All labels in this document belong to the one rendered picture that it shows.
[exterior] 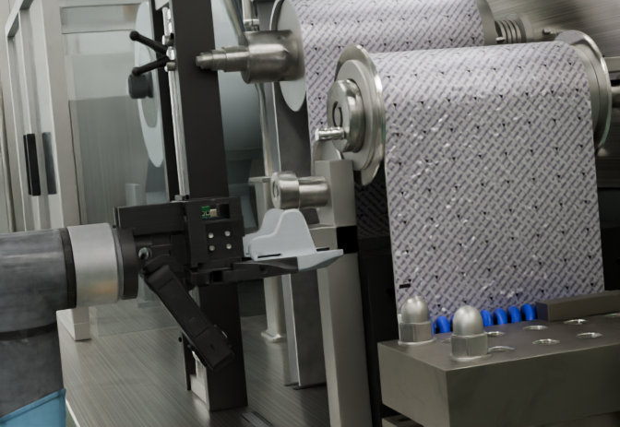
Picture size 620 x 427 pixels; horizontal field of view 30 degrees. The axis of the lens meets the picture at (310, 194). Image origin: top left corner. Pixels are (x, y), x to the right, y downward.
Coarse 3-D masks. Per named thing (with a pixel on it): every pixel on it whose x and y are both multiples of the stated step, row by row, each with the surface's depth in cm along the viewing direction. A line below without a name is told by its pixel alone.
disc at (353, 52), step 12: (348, 48) 121; (360, 48) 118; (348, 60) 121; (360, 60) 118; (372, 60) 116; (336, 72) 125; (372, 72) 115; (372, 84) 115; (384, 108) 114; (384, 120) 114; (384, 132) 114; (384, 144) 115; (372, 156) 117; (372, 168) 117; (360, 180) 121; (372, 180) 118
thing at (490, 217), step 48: (432, 144) 117; (480, 144) 118; (528, 144) 120; (576, 144) 121; (432, 192) 117; (480, 192) 118; (528, 192) 120; (576, 192) 122; (432, 240) 117; (480, 240) 118; (528, 240) 120; (576, 240) 122; (432, 288) 117; (480, 288) 118; (528, 288) 120; (576, 288) 122
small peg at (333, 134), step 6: (318, 132) 118; (324, 132) 118; (330, 132) 118; (336, 132) 118; (342, 132) 118; (318, 138) 118; (324, 138) 118; (330, 138) 118; (336, 138) 118; (342, 138) 119
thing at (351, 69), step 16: (576, 48) 126; (352, 64) 119; (368, 80) 116; (592, 80) 123; (368, 96) 115; (592, 96) 122; (368, 112) 116; (592, 112) 123; (368, 128) 116; (592, 128) 124; (368, 144) 117; (352, 160) 122; (368, 160) 118
